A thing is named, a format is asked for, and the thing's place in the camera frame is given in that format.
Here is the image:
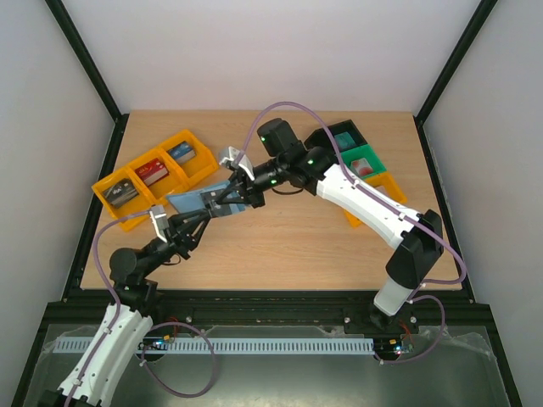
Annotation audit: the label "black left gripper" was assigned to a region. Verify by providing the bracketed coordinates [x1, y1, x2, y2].
[141, 208, 210, 278]

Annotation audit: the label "blue card holder wallet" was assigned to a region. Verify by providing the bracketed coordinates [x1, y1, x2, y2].
[166, 181, 246, 218]

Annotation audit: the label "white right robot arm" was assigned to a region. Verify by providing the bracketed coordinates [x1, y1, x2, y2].
[216, 118, 444, 332]

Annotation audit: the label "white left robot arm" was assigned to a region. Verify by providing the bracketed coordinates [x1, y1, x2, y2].
[38, 205, 211, 406]

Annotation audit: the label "red cards stack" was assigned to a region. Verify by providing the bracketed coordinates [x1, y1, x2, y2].
[134, 159, 169, 187]

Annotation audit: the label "blue cards stack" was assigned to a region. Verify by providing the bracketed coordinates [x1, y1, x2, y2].
[167, 142, 196, 165]

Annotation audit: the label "black VIP cards stack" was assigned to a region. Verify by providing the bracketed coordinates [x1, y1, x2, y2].
[103, 178, 138, 209]

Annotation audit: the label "teal cards in black bin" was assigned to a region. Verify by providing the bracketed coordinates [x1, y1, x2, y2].
[334, 132, 357, 152]

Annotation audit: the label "red white april cards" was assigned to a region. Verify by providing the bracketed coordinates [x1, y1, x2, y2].
[350, 158, 374, 179]

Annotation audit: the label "orange triple bin left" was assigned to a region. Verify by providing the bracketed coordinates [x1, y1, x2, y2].
[92, 130, 218, 220]

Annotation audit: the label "black storage bin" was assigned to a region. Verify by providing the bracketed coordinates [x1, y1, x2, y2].
[304, 120, 367, 153]

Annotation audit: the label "green storage bin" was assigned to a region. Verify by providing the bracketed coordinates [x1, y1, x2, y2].
[341, 144, 387, 179]

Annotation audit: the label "orange storage bin right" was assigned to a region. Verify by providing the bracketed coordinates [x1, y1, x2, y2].
[344, 171, 407, 228]

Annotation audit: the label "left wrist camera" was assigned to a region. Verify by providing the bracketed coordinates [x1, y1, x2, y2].
[149, 204, 169, 243]

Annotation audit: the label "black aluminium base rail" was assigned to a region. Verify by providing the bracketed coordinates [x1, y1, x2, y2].
[46, 288, 489, 332]

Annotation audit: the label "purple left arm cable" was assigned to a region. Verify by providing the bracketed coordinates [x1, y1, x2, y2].
[63, 209, 156, 407]

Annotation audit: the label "white slotted cable duct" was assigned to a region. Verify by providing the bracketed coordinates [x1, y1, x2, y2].
[54, 334, 375, 355]

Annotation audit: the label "black frame post left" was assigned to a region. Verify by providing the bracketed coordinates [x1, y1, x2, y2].
[44, 0, 128, 124]

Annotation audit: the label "black frame post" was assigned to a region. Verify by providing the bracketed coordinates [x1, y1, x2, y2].
[44, 0, 128, 124]
[414, 0, 498, 124]

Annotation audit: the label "black frame post right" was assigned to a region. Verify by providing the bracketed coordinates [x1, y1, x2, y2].
[414, 0, 498, 124]

